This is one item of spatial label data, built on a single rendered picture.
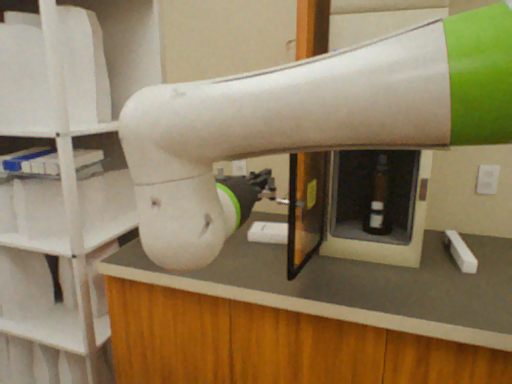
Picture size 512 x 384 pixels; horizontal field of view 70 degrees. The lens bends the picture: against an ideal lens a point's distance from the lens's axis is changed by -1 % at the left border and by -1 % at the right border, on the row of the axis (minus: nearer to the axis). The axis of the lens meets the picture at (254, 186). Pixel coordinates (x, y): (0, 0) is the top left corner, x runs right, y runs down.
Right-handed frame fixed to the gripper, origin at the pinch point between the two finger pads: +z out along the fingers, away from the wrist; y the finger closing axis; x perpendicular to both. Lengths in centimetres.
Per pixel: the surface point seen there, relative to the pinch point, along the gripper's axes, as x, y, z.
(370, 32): -36, -18, 43
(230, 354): 62, 16, 18
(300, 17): -39, 0, 35
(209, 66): -32, 54, 87
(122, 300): 50, 56, 18
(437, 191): 20, -47, 87
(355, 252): 33, -18, 44
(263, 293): 36.4, 4.5, 14.5
